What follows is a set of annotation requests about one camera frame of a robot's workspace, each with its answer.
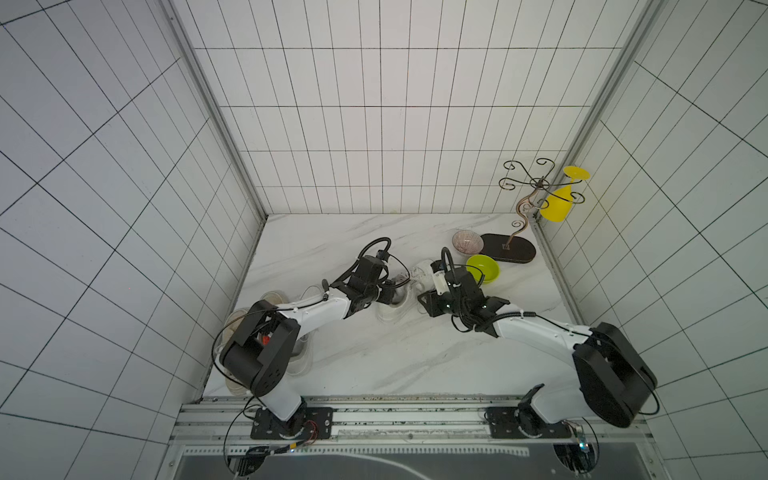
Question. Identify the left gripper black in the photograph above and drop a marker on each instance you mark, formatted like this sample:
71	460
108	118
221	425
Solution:
387	298

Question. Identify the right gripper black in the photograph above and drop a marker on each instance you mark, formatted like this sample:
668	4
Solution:
432	300

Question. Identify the white sneaker with laces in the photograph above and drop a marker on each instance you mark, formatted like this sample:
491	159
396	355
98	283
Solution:
418	281

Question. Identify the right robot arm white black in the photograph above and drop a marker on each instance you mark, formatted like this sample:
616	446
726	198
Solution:
607	378

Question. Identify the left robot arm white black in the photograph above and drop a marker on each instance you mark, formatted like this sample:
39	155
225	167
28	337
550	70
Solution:
257	354

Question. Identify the lime green plastic bowl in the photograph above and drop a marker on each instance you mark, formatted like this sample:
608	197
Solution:
484	269

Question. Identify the pink marbled bowl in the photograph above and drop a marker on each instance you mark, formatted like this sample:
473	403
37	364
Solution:
467	242

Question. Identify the black oval stand base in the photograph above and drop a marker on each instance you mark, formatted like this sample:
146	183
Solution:
510	249

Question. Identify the yellow plastic goblet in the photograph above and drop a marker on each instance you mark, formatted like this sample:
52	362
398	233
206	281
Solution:
561	197

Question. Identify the curly metal cup stand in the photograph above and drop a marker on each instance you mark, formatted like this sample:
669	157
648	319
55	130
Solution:
518	175

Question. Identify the beige shoe near wall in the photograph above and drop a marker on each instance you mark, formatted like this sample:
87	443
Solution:
275	298

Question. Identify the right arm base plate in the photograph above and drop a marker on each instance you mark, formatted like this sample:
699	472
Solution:
509	423

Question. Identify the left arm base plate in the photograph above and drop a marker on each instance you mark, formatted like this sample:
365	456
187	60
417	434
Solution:
316	421

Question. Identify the aluminium rail frame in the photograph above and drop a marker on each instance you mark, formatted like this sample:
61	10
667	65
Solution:
381	425

